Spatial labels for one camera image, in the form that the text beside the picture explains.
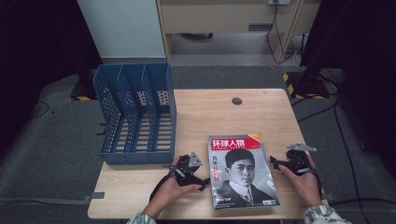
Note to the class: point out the person's left hand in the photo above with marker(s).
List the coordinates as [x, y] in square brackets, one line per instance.
[169, 194]

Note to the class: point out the portrait magazine with red title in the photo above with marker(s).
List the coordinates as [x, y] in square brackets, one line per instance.
[243, 174]

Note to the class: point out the beige wooden desk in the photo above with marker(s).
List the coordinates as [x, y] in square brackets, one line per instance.
[218, 15]

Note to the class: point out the dark round table grommet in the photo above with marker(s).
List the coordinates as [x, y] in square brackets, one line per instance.
[237, 101]

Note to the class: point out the blue plastic file rack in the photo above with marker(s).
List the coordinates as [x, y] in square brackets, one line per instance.
[134, 93]

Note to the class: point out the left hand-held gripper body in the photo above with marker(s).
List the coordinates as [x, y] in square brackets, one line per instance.
[186, 172]

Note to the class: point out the grey tape strip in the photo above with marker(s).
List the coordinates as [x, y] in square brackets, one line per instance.
[97, 195]
[328, 196]

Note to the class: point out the black table bracket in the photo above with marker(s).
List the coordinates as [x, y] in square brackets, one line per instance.
[101, 129]

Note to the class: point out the black curtain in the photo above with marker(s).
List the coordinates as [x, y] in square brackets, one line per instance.
[358, 62]
[37, 46]

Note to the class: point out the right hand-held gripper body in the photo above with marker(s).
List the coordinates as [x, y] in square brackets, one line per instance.
[297, 161]

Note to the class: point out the person's right hand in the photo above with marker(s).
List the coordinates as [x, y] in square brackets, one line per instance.
[306, 186]

